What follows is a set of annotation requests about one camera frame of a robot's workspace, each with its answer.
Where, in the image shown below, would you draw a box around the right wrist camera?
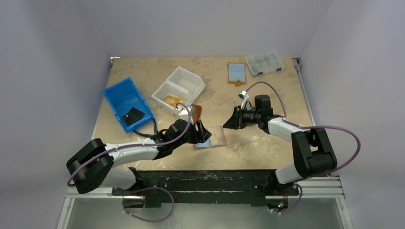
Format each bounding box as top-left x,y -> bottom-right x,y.
237,91 -> 250,109

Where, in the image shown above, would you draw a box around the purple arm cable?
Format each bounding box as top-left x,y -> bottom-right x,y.
245,81 -> 362,216
67,103 -> 193,223

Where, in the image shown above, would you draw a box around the clear plastic organizer box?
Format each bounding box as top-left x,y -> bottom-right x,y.
245,52 -> 285,77

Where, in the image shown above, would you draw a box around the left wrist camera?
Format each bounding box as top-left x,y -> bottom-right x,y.
179,106 -> 195,123

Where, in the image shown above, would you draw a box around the black mounting base plate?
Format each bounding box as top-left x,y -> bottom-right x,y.
112,169 -> 299,209

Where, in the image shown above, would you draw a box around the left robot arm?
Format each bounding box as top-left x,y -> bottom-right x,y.
66,119 -> 212,194

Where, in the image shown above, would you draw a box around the gold card in holder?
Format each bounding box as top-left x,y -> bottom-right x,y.
210,126 -> 224,146

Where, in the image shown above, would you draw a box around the orange open card holder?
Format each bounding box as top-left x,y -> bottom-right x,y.
227,62 -> 246,86

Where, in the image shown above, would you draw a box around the white double compartment bin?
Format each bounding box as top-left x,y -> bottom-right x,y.
151,66 -> 206,115

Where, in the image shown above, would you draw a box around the blue handled wire cutters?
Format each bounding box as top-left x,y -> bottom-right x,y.
133,119 -> 158,137

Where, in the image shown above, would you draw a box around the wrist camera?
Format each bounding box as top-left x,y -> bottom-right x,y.
237,91 -> 250,109
179,106 -> 195,123

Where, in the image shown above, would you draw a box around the aluminium frame rail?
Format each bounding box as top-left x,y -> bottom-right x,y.
57,57 -> 353,229

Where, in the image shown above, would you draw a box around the blue plastic bin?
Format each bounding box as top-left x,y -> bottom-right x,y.
103,78 -> 154,133

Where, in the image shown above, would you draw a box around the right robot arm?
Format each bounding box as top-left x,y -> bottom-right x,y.
223,94 -> 337,184

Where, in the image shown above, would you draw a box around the brown leather card holder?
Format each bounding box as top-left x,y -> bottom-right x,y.
192,104 -> 202,122

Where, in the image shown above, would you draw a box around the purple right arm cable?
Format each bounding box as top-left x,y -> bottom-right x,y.
245,81 -> 362,216

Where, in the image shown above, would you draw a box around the gold credit card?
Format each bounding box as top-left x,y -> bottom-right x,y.
163,95 -> 175,106

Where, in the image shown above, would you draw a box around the gold card from holder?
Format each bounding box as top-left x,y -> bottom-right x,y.
171,98 -> 185,109

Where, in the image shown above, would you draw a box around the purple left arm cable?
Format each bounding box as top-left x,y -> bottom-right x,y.
67,103 -> 193,223

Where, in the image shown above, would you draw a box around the black card holder in bin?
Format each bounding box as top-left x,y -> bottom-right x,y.
122,107 -> 145,126

